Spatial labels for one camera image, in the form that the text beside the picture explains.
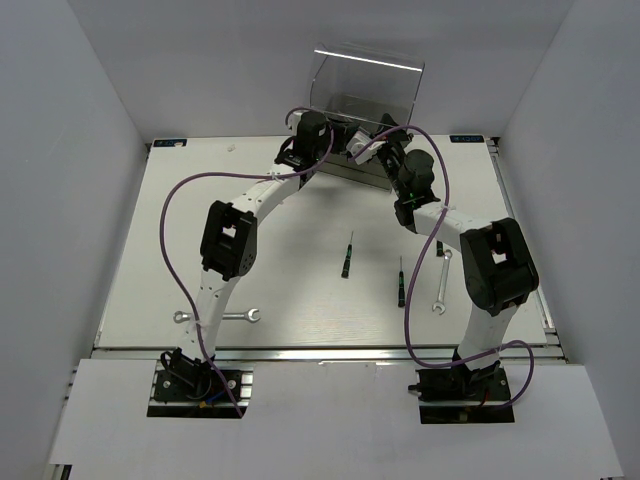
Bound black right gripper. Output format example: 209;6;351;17
371;113;415;199

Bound clear acrylic drawer cabinet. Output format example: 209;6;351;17
302;43;425;191

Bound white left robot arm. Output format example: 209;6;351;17
160;111;338;365

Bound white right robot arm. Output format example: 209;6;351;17
376;124;539;399

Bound silver combination wrench right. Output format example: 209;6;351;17
432;250;452;315

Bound silver combination wrench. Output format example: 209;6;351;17
432;250;452;315
173;308;261;324

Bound silver combination wrench left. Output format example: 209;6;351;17
173;308;261;324

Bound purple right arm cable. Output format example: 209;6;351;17
349;124;535;407

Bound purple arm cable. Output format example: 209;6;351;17
159;106;335;419
349;124;535;407

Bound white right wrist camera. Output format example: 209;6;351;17
346;131;384;165

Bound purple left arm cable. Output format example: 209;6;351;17
159;106;335;419

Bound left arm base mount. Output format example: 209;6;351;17
147;348;249;420

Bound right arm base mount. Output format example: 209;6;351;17
407;364;515;425

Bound aluminium table frame rail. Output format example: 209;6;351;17
486;137;568;364

